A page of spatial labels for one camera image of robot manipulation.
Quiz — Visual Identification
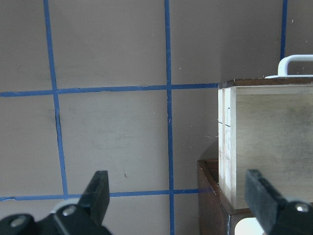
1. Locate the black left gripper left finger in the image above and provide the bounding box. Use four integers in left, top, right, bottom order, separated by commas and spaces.
0, 171, 110, 235

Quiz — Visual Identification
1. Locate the white drawer handle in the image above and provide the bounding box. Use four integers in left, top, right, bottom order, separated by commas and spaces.
265, 54, 313, 79

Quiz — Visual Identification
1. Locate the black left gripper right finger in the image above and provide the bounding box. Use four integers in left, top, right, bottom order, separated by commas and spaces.
245, 169, 313, 235

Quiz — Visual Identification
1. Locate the light wooden drawer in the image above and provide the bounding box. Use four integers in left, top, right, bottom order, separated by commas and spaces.
218, 76, 313, 209

